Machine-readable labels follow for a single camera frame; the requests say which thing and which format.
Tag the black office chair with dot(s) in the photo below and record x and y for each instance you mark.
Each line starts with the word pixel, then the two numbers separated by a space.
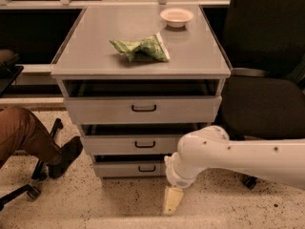
pixel 8 59
pixel 265 42

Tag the black office chair right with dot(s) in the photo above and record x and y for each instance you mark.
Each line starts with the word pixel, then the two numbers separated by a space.
pixel 265 42

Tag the black office chair left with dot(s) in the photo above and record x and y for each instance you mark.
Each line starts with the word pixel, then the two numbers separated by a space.
pixel 8 59

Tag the person leg brown trousers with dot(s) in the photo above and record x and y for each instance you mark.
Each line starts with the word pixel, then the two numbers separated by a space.
pixel 20 128

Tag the dark shoe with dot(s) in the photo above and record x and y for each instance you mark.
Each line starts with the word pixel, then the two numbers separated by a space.
pixel 69 153

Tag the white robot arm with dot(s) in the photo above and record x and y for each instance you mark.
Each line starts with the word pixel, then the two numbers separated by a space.
pixel 281 161

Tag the green chip bag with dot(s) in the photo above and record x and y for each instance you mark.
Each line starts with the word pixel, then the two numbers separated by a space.
pixel 153 46

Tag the grey drawer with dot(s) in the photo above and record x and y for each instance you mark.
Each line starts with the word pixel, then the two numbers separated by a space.
pixel 130 144
pixel 142 109
pixel 130 169

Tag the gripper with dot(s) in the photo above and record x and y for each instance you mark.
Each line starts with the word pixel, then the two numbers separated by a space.
pixel 174 176

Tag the grey drawer cabinet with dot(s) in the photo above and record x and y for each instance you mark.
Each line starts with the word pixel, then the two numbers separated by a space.
pixel 90 66

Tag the white bowl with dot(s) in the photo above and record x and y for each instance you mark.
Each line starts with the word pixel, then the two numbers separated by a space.
pixel 176 17

